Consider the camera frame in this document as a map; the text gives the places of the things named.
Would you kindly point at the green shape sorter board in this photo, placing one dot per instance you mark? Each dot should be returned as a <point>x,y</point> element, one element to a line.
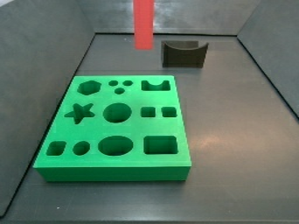
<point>117,132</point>

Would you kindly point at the dark u-shaped block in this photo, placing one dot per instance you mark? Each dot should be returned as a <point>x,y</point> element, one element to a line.
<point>182,53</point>

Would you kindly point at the red vertical bar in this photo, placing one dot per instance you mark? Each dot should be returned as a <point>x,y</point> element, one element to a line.
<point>142,18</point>

